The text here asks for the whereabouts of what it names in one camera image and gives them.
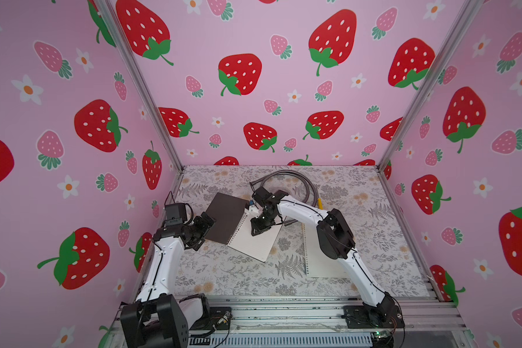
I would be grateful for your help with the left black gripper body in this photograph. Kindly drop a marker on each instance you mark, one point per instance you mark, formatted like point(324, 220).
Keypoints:
point(197, 230)

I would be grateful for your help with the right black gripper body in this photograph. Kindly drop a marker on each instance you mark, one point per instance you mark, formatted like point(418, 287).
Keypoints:
point(263, 215)

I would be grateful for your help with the dark grey spiral notebook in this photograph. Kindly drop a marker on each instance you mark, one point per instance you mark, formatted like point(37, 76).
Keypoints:
point(233, 227)

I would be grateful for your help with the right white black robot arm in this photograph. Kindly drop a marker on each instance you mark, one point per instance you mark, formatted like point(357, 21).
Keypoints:
point(335, 240)

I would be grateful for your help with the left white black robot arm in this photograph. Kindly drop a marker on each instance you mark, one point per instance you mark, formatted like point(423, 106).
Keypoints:
point(157, 318)

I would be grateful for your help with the white spiral notebook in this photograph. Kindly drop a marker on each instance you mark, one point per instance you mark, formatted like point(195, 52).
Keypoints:
point(317, 264)

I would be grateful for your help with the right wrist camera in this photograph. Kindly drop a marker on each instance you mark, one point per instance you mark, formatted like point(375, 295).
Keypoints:
point(253, 210)

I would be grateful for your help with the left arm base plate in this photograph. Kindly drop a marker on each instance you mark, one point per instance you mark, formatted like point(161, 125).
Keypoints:
point(218, 318)

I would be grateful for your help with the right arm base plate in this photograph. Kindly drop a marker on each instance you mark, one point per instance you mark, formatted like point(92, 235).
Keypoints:
point(362, 317)

